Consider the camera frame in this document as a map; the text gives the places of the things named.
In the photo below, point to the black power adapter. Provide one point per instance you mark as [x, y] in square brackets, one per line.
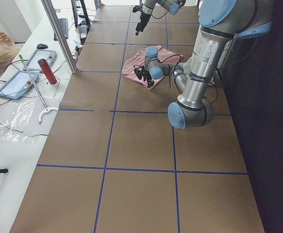
[83, 32]

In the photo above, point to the pink Snoopy t-shirt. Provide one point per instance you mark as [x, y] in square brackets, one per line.
[157, 61]

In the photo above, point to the aluminium frame post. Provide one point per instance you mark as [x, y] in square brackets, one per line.
[49, 9]

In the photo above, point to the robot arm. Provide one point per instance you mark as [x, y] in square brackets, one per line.
[146, 9]
[220, 21]

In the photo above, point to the blue teach pendant near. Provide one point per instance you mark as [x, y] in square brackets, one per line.
[16, 86]

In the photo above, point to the blue tape line left lengthwise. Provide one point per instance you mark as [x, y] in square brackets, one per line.
[110, 135]

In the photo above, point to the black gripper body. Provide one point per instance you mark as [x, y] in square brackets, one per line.
[143, 18]
[147, 76]

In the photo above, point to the red cylindrical bottle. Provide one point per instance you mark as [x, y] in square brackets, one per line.
[47, 71]

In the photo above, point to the black computer mouse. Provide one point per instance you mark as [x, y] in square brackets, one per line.
[41, 46]

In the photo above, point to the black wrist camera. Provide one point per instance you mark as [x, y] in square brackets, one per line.
[139, 72]
[137, 9]

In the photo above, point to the clear plastic bag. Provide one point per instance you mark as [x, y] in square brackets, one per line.
[22, 124]

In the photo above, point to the black keyboard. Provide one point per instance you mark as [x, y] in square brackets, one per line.
[63, 23]

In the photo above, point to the blue tape line crosswise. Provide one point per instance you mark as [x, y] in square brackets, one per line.
[144, 170]

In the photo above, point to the blue tape line lengthwise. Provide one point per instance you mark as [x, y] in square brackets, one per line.
[174, 150]
[110, 135]

